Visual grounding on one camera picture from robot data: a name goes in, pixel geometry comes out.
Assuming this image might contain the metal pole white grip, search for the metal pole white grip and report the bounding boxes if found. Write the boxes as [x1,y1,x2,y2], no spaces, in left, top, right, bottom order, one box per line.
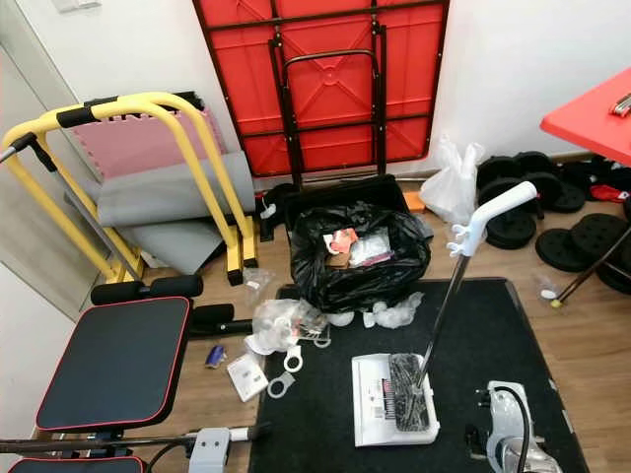
[0,425,269,456]

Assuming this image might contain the white plastic dustpan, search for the white plastic dustpan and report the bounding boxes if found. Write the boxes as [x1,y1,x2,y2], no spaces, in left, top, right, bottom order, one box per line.
[351,352,443,447]

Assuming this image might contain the white-handled broom black bristles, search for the white-handled broom black bristles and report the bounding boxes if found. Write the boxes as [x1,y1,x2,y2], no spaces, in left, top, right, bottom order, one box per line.
[389,180,539,435]

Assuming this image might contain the black floor mat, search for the black floor mat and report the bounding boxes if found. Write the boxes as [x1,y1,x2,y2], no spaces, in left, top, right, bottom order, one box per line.
[249,278,593,473]

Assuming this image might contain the grey door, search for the grey door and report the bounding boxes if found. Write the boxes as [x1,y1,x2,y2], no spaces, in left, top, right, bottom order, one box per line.
[0,20,109,321]

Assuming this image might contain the long black foam roller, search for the long black foam roller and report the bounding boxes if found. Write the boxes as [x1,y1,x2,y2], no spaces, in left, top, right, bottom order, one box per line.
[91,275,204,305]

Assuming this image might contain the pink foam mat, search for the pink foam mat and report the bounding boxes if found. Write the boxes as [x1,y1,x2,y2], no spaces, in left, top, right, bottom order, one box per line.
[71,108,226,180]

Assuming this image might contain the large black red-trimmed bench pad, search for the large black red-trimmed bench pad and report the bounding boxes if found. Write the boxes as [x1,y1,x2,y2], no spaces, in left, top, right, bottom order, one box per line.
[35,296,192,435]

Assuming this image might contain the short black foam roller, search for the short black foam roller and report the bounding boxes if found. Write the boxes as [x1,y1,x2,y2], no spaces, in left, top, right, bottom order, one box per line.
[193,304,237,336]

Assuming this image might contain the small black red-trimmed bench pad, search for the small black red-trimmed bench pad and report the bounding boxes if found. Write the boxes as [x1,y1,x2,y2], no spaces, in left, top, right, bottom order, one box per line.
[8,455,145,473]

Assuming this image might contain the small blue object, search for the small blue object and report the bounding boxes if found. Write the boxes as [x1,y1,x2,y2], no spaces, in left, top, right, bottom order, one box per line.
[205,345,229,371]

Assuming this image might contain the small clear plastic wrapper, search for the small clear plastic wrapper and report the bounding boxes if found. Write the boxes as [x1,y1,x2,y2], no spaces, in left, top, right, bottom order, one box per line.
[242,268,275,302]
[530,273,563,303]

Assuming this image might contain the black cloth bag white tag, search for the black cloth bag white tag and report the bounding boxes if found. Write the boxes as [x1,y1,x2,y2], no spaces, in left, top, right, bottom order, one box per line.
[259,183,295,240]

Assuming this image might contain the white card package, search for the white card package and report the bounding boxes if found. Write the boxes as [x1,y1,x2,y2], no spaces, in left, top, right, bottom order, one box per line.
[227,353,270,403]

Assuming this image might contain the crumpled clear plastic bag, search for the crumpled clear plastic bag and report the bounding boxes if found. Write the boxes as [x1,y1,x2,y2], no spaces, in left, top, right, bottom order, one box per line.
[249,299,332,357]

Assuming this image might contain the black plastic bin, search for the black plastic bin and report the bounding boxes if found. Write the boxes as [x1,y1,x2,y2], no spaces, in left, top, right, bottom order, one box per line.
[281,175,417,239]

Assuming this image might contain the folded red table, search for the folded red table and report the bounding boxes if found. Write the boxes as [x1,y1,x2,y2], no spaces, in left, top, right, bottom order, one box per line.
[192,0,452,180]

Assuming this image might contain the black bin bag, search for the black bin bag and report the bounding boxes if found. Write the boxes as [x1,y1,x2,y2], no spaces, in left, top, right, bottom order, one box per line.
[291,202,433,314]

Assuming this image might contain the crumpled white plastic scrap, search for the crumpled white plastic scrap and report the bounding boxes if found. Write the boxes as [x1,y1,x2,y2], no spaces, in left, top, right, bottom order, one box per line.
[363,292,426,330]

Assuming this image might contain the white plastic bag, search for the white plastic bag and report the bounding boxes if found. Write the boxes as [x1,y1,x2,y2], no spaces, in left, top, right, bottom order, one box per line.
[419,136,487,227]

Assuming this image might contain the black duffel bag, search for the black duffel bag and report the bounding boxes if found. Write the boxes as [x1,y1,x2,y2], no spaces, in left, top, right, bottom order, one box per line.
[557,156,631,194]

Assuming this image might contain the red table black legs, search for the red table black legs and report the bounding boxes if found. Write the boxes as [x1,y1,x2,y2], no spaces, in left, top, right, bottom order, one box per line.
[540,67,631,308]

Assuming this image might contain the red black pouch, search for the red black pouch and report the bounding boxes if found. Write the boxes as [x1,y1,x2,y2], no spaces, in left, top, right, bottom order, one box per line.
[590,184,630,204]

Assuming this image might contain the yellow metal exercise frame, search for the yellow metal exercise frame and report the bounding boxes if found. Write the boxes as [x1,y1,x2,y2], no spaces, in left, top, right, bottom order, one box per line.
[0,92,259,288]

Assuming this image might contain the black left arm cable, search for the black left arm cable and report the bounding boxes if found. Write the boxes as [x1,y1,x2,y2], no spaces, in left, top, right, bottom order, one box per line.
[148,443,189,473]

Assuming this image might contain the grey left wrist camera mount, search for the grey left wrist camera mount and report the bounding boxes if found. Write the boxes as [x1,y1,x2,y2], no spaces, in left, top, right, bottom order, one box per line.
[189,427,234,473]

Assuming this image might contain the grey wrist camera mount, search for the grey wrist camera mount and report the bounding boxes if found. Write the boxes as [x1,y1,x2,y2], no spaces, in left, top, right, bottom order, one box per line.
[189,427,234,473]
[483,381,539,446]

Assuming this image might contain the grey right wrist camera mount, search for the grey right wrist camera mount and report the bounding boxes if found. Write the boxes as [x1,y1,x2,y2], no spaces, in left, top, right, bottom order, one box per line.
[483,381,539,446]

